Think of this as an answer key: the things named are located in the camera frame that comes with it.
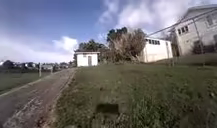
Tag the dark cover in grass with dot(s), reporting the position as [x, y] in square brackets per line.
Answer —
[107, 108]

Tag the bare brown bush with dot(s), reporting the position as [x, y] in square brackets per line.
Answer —
[126, 46]

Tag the wooden post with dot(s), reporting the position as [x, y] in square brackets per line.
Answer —
[40, 70]

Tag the long white building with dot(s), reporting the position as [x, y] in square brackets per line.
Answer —
[156, 50]

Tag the green grass field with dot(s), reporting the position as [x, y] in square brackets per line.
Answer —
[139, 86]

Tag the small white shed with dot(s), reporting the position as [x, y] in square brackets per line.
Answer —
[86, 59]

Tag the row of distant houses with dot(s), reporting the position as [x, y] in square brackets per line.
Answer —
[29, 65]

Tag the grey two-storey house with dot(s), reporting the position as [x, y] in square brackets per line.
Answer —
[199, 31]

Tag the grey gravel track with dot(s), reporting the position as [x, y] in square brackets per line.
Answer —
[32, 96]

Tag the dark green trees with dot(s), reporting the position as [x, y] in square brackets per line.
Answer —
[91, 46]

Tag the grass strip beside track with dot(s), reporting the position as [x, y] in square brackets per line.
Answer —
[12, 81]

